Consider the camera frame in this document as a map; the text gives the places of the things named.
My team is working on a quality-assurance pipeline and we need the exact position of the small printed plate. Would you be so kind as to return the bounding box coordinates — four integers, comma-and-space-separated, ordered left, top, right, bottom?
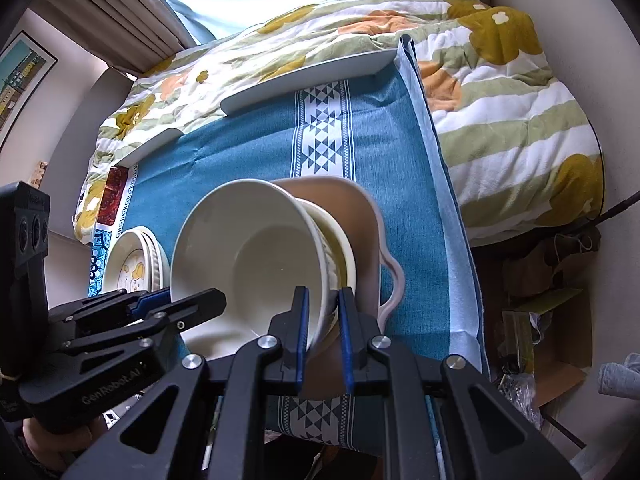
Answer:
103, 229, 151, 295

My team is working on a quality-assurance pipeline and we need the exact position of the colourful patterned cloth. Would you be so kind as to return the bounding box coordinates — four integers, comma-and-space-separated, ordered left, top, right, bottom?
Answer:
89, 164, 138, 298

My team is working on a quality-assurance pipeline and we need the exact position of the pink baking dish with handles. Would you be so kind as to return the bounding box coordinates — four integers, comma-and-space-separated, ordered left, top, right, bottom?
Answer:
272, 176, 406, 398

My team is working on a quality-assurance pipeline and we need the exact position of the cardboard box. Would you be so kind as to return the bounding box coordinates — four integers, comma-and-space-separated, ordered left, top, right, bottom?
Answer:
500, 285, 593, 413

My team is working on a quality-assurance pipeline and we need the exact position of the white rectangular plate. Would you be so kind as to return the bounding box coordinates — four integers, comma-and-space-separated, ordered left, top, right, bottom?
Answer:
117, 127, 185, 167
220, 49, 401, 117

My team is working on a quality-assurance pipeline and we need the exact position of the black cable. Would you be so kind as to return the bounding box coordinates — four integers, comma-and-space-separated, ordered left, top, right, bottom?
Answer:
587, 192, 640, 222

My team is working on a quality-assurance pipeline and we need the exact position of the clear plastic bag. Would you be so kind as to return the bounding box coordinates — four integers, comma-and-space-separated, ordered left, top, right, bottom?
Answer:
497, 367, 543, 426

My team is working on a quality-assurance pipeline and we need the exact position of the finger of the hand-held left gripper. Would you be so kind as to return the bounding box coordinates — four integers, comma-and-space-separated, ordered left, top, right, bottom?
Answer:
60, 287, 227, 361
46, 288, 175, 333

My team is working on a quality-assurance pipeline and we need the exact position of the white ribbed bowl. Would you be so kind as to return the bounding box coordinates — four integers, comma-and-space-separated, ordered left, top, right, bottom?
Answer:
170, 179, 361, 361

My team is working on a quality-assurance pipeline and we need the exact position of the cream plate with yellow design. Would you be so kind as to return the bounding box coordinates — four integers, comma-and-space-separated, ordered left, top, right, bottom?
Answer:
145, 239, 172, 295

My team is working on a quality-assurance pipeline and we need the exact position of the floral blanket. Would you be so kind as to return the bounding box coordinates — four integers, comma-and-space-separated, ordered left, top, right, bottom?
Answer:
72, 0, 606, 248

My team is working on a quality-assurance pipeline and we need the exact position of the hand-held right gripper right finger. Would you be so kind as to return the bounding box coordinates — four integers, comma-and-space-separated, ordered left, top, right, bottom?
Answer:
337, 286, 571, 480

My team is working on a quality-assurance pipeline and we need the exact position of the blue tablecloth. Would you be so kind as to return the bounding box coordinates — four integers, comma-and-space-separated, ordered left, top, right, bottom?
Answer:
90, 35, 491, 448

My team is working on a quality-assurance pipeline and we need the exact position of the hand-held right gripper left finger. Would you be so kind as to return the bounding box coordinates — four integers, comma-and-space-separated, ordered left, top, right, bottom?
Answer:
60, 286, 311, 480

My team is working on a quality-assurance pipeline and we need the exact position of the framed picture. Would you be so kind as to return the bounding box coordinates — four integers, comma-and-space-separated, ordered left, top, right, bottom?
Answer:
0, 29, 59, 153

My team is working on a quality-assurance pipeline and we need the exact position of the person's left hand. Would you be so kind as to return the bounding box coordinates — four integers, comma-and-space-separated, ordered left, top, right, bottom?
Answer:
21, 412, 108, 475

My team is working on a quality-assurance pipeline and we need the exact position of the grey cloth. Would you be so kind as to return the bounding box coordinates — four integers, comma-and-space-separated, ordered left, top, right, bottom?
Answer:
599, 352, 640, 398

